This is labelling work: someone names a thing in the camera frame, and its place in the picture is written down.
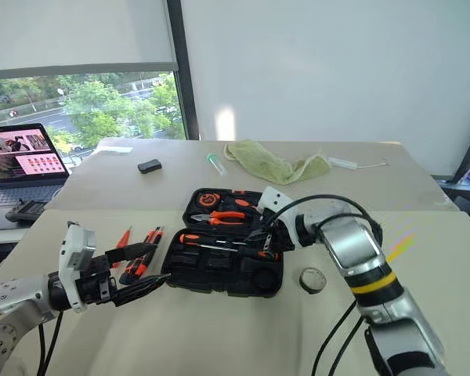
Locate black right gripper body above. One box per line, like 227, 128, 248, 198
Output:
266, 219, 297, 251

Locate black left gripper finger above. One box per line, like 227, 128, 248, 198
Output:
111, 273, 172, 308
104, 242, 158, 269

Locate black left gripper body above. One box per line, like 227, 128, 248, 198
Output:
76, 255, 121, 307

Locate red slim screwdriver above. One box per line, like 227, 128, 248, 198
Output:
112, 226, 134, 269

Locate black tape roll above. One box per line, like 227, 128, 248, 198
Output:
298, 266, 327, 294

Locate black plastic tool case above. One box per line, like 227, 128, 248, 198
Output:
160, 187, 286, 299

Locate orange black tape measure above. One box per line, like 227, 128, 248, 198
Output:
197, 192, 222, 208

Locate green cloth rag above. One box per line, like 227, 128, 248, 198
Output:
223, 139, 333, 185

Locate clear tube with green cap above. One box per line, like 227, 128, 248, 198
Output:
206, 152, 229, 176

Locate small black box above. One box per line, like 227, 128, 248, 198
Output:
137, 158, 163, 175

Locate black handheld controller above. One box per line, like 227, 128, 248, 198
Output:
4, 199, 48, 223

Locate white paper sheet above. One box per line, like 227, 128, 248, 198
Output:
96, 145, 135, 155

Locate white side desk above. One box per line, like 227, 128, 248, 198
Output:
0, 225, 36, 246

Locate open grey laptop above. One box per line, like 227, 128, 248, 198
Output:
0, 123, 71, 232

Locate white roller blind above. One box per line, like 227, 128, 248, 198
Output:
0, 0, 178, 74

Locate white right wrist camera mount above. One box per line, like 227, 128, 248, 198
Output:
257, 186, 299, 251

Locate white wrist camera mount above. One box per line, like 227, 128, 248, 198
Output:
57, 222, 98, 314
257, 186, 299, 251

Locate orange handled pliers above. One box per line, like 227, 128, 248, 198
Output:
190, 210, 247, 226

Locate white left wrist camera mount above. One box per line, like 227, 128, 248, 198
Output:
57, 222, 98, 314

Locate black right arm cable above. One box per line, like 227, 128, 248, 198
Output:
262, 194, 384, 376

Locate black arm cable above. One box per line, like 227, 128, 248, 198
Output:
262, 194, 384, 376
36, 311, 64, 376

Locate orange black handled screwdriver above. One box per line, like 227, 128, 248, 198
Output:
179, 233, 240, 251

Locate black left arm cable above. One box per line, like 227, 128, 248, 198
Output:
36, 311, 64, 376

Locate white adapter with thin cable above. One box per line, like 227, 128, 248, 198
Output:
327, 156, 389, 171

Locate dark window frame post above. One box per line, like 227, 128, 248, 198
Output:
166, 0, 201, 141

